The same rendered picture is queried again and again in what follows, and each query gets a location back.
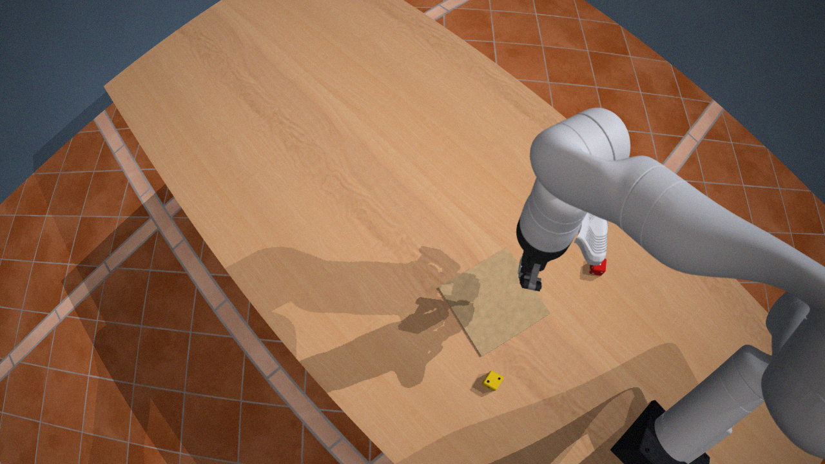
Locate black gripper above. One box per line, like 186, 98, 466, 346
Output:
516, 218, 570, 291

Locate red die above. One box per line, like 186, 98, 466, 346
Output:
590, 259, 607, 276

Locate yellow die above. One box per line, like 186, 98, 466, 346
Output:
482, 371, 503, 391

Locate tan square mat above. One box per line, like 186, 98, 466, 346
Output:
438, 247, 550, 356

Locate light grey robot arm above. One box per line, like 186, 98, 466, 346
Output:
519, 108, 825, 464

